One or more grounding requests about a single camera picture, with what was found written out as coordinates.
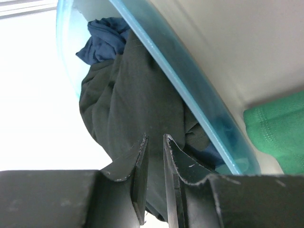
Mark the blue plastic basket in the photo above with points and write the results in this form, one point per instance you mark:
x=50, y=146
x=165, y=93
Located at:
x=173, y=58

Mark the black t shirt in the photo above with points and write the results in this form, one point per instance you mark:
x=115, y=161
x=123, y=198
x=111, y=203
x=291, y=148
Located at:
x=126, y=98

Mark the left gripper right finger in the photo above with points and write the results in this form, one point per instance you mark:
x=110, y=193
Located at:
x=199, y=198

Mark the green t shirt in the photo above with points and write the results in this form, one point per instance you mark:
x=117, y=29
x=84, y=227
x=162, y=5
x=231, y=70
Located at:
x=277, y=128

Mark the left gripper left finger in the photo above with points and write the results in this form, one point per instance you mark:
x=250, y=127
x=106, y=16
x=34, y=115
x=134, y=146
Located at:
x=113, y=197

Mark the navy blue garment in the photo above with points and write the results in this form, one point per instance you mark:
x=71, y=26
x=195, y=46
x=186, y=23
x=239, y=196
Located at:
x=108, y=39

